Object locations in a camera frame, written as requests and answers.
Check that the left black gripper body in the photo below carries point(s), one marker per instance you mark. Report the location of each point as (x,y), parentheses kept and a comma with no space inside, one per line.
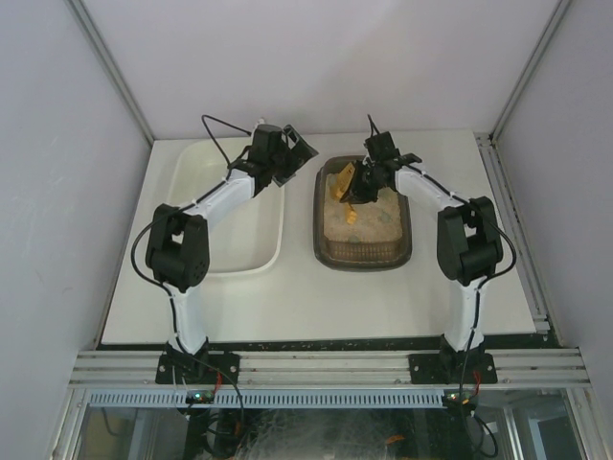
(291,159)

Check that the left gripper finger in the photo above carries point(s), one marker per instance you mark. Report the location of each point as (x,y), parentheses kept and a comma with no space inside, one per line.
(286,171)
(299,150)

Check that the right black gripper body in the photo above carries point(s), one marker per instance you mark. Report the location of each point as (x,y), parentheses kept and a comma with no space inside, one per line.
(363,181)

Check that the yellow litter scoop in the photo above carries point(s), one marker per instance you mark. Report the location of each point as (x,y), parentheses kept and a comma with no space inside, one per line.
(340,190)

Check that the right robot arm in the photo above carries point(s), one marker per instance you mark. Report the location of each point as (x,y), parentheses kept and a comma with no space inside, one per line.
(468,238)

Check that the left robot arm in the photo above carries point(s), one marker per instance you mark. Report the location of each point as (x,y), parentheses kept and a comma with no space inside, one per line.
(173,251)

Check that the dark grey litter box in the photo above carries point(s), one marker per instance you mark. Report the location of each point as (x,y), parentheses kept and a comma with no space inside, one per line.
(367,245)

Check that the white plastic tray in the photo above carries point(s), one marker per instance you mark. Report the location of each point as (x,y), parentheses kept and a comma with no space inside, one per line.
(245,238)

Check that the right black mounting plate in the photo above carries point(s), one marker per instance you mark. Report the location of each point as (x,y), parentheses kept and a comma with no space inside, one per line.
(447,366)

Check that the black mounting plate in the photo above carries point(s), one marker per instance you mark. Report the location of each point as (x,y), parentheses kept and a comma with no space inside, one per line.
(447,366)
(206,367)

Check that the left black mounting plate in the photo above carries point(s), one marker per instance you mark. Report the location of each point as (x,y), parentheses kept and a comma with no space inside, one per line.
(206,367)

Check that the aluminium frame rail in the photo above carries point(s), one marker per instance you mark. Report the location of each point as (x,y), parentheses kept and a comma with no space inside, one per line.
(549,368)

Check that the grey slotted cable duct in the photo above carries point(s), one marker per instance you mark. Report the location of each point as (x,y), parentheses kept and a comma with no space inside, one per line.
(268,398)

